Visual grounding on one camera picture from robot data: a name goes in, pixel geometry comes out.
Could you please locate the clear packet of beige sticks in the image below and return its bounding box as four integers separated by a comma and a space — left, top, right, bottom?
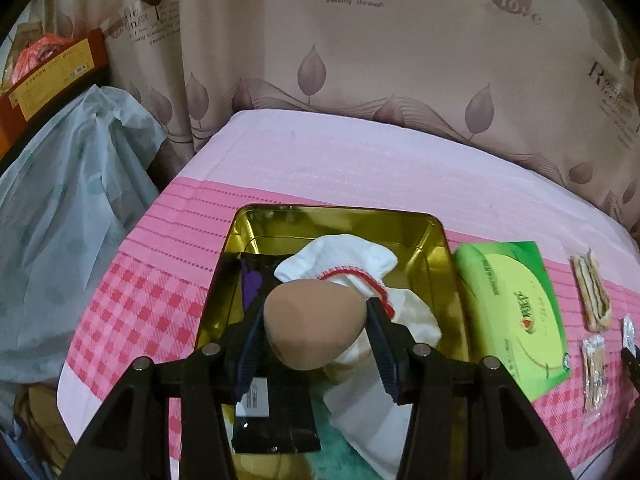
570, 249, 614, 332
581, 337, 609, 414

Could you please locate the gold metal tin box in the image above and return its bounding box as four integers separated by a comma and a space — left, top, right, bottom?
192, 204, 474, 480

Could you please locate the red yellow cardboard box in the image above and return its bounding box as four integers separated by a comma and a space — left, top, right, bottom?
0, 29, 111, 137

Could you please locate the pale blue plastic cover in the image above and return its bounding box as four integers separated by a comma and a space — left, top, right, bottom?
0, 85, 169, 392

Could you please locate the silver foil packet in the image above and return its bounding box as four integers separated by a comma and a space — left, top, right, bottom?
621, 314, 639, 357

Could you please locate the beige makeup sponge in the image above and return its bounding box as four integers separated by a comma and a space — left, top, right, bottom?
263, 281, 365, 370

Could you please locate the teal fluffy plush toy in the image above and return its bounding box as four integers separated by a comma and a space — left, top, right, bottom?
304, 400, 401, 480

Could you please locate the orange plastic bag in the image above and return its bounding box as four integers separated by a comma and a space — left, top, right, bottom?
12, 32, 69, 82

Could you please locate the black purple package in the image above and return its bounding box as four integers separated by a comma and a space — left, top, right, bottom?
231, 252, 322, 454

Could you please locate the white sock red trim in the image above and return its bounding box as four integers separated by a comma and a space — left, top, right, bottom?
274, 234, 444, 480

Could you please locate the yellow brown cloth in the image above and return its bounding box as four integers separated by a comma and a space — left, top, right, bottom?
15, 382, 77, 463

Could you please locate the beige leaf print curtain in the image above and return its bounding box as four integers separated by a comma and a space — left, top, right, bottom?
102, 0, 640, 242

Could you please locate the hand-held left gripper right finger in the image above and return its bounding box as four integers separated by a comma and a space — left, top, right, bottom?
366, 297, 574, 480

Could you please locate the green tin lid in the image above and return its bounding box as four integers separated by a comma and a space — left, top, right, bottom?
452, 241, 573, 404

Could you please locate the pink checked bed sheet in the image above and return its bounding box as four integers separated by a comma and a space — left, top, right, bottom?
57, 109, 640, 480

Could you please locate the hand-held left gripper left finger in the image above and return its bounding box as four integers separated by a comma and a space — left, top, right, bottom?
62, 305, 269, 480

